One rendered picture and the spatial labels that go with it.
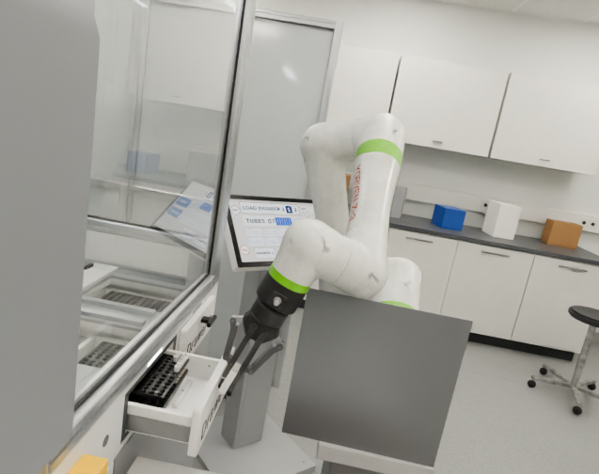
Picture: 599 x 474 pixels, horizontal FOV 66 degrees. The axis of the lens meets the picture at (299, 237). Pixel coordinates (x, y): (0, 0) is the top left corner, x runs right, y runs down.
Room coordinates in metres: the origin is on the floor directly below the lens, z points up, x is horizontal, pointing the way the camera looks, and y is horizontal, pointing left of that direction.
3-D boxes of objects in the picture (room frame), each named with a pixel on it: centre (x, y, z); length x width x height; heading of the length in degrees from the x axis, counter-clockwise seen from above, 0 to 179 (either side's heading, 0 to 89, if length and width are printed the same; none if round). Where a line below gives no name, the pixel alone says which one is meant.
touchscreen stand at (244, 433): (1.90, 0.08, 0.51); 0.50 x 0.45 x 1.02; 39
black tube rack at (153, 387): (0.95, 0.33, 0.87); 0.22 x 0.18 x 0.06; 87
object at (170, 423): (0.95, 0.34, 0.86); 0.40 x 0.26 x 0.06; 87
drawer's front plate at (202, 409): (0.94, 0.13, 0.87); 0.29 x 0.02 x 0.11; 177
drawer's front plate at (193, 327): (1.27, 0.25, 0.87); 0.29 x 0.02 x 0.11; 177
